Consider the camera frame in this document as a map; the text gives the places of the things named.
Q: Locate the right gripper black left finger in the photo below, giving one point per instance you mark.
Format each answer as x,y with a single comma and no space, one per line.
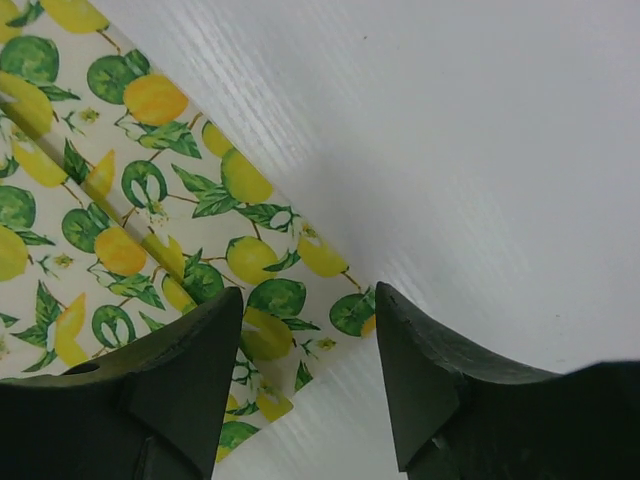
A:
152,409

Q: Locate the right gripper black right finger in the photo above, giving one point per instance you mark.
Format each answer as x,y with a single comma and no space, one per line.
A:
461,411

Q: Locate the lemon print skirt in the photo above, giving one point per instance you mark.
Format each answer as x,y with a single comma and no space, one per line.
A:
124,207

